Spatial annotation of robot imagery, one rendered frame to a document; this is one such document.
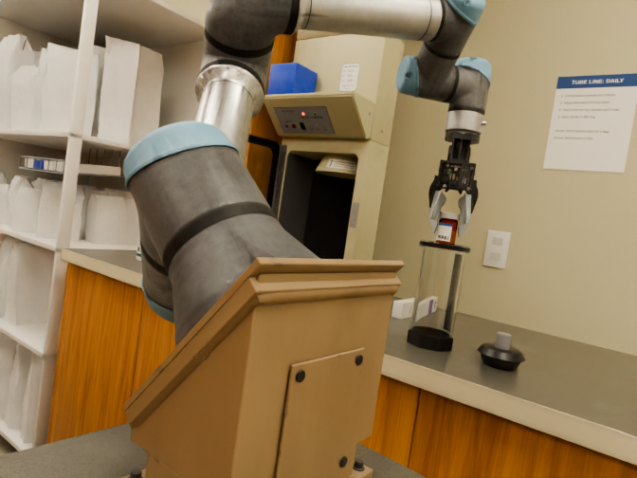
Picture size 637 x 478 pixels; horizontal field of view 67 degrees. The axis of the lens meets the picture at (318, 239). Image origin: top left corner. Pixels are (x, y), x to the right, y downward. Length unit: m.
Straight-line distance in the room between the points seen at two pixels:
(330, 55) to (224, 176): 1.09
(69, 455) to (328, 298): 0.29
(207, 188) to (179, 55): 2.35
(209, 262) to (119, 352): 1.28
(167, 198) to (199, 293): 0.11
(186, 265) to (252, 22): 0.49
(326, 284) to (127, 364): 1.31
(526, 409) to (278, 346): 0.60
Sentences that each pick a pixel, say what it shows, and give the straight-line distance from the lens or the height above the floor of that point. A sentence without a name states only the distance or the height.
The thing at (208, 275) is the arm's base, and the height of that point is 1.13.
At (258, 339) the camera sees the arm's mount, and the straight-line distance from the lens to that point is 0.33.
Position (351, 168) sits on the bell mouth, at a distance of 1.42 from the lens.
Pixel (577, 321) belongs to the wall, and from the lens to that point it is 1.59.
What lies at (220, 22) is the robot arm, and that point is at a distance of 0.83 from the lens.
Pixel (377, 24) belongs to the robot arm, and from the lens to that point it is 0.89.
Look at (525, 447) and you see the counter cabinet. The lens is 0.94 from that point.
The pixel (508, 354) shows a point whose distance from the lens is 1.02.
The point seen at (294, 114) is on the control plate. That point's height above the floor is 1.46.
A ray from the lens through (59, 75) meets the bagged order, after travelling 2.37.
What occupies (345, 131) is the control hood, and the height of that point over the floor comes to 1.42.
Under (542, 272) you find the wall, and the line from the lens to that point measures 1.60.
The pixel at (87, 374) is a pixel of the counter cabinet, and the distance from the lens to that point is 1.84.
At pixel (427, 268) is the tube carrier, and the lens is 1.05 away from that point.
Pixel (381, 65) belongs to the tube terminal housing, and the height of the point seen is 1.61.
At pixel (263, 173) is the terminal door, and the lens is 1.48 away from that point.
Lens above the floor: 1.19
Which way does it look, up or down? 3 degrees down
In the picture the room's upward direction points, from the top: 8 degrees clockwise
